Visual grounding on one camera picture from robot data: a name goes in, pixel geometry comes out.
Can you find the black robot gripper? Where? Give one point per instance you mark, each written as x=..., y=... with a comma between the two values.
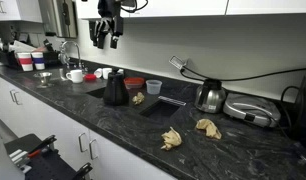
x=110, y=21

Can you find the brown paper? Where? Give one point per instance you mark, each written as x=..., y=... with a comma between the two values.
x=171, y=139
x=210, y=128
x=138, y=99

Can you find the white mug lying down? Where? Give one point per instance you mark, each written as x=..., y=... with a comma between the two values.
x=98, y=72

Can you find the white mug upright back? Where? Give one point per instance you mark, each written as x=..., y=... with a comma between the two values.
x=106, y=72

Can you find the small red lid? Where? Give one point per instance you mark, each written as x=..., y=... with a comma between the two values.
x=89, y=77

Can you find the chrome sink faucet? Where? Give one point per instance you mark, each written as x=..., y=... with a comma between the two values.
x=70, y=54

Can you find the red lid food container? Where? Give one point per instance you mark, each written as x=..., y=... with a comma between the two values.
x=133, y=82

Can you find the black gooseneck kettle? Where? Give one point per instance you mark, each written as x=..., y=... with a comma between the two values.
x=115, y=91

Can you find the clear plastic cup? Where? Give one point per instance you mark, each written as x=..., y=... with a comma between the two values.
x=153, y=86

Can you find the white cup blue band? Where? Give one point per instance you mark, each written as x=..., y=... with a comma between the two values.
x=38, y=59

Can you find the crumpled brown paper by kettle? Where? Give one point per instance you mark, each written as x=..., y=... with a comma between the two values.
x=138, y=99

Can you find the steel funnel dripper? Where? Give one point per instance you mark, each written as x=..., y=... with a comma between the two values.
x=44, y=78

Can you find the white cup red band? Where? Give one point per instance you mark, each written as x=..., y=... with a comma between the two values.
x=25, y=61

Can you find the black dish rack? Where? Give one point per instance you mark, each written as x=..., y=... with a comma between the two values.
x=50, y=57

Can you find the stainless steel kettle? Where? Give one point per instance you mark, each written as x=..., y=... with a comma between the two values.
x=210, y=96

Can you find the black orange clamp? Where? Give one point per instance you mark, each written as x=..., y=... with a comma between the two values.
x=44, y=148

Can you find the silver sandwich press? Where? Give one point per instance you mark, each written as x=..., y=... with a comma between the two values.
x=251, y=109

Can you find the white mug with handle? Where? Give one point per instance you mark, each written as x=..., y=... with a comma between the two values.
x=75, y=76

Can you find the wall power outlet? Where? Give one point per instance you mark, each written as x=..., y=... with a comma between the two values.
x=177, y=62

